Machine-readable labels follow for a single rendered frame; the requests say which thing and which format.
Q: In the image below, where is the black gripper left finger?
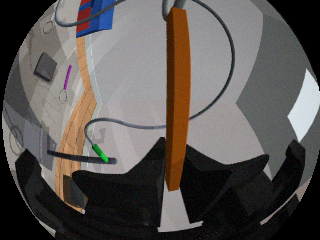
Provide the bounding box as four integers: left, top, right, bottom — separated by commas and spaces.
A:
72, 137, 167, 227

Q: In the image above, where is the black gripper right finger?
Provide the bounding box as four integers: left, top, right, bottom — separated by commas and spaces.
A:
179, 144, 269, 224

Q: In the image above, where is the brown handle with grey loop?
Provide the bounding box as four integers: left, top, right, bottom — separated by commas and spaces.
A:
163, 0, 192, 192

